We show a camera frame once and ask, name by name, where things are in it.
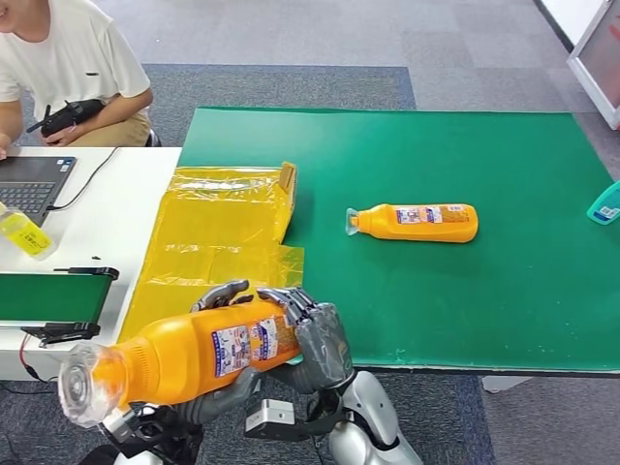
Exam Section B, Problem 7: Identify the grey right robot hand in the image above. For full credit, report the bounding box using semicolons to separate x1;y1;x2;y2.
256;287;355;396

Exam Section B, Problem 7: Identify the person's left hand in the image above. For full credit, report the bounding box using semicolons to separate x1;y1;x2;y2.
45;121;87;148

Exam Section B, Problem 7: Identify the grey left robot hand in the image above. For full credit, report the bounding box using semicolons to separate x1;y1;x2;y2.
174;279;263;425

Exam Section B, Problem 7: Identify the black handheld controller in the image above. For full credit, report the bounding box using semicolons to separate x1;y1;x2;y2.
26;98;107;140

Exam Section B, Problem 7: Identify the orange bottle with clear cap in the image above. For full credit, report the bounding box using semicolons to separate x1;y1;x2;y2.
345;202;480;244
58;299;301;430

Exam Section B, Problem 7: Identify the yellow drink bottle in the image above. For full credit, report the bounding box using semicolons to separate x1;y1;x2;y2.
0;201;57;262

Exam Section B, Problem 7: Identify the teal spray bottle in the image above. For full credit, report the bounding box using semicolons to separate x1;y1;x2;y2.
586;180;620;226

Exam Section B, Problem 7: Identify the dark grey laptop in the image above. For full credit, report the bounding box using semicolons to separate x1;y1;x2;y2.
0;155;78;228

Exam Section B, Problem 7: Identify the person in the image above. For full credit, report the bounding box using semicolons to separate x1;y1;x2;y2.
0;0;155;162

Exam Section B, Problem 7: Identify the white desk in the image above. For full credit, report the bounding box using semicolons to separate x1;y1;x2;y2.
0;145;183;383

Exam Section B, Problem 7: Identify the green table mat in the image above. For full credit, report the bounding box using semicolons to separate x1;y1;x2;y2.
176;106;620;375

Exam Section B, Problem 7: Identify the small green conveyor belt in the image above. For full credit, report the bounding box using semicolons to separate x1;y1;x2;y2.
0;265;121;348

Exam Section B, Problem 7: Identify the yellow film wrapped cardboard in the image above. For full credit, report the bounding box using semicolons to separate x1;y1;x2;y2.
117;161;305;345

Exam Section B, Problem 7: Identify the white table foot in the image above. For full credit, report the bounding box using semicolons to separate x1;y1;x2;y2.
482;375;534;394

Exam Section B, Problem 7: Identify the white framed sign board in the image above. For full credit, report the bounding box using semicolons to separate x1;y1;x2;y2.
566;0;620;132

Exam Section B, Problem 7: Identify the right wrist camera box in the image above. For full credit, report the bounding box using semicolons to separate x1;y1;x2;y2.
244;397;296;443

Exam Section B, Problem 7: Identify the black laptop cable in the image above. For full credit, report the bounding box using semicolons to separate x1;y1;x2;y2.
45;146;121;213

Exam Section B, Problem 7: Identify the red and black cable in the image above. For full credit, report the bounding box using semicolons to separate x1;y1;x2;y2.
18;332;50;387

